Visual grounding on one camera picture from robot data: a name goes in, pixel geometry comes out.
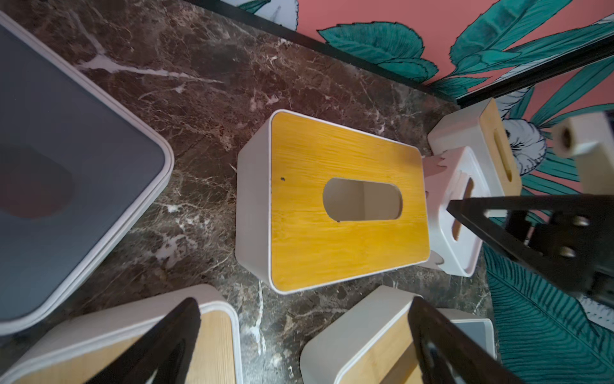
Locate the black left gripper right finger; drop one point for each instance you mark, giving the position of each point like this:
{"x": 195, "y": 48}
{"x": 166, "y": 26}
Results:
{"x": 445, "y": 352}

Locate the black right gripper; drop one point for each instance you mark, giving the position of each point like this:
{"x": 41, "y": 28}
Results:
{"x": 566, "y": 239}

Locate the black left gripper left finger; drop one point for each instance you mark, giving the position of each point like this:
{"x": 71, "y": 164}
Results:
{"x": 163, "y": 354}

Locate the pink white drip tissue box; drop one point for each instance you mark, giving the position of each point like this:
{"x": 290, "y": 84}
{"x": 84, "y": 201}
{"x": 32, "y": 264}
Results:
{"x": 450, "y": 179}

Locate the white box grey lid front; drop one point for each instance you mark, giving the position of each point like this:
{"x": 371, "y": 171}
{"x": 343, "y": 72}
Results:
{"x": 480, "y": 330}

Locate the white box grey lid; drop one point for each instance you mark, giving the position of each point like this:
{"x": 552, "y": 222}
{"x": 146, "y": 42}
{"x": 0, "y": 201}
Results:
{"x": 77, "y": 171}
{"x": 480, "y": 330}

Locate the small white box bamboo lid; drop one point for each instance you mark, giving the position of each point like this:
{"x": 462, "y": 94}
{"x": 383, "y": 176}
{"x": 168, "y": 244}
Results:
{"x": 363, "y": 344}

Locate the white box bamboo lid corner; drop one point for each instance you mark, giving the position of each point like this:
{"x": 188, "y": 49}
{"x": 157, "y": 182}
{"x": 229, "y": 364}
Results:
{"x": 480, "y": 127}

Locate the narrow white box bamboo lid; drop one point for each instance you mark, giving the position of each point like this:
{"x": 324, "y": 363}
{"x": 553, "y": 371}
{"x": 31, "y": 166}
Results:
{"x": 75, "y": 351}

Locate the white box yellow wood lid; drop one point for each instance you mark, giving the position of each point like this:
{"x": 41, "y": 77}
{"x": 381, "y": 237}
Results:
{"x": 320, "y": 203}

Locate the white box grey lid back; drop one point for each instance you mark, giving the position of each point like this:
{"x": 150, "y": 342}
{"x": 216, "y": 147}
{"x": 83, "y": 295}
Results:
{"x": 77, "y": 171}

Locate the black right frame post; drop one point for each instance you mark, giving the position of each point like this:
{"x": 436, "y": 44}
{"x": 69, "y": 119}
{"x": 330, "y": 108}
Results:
{"x": 582, "y": 57}

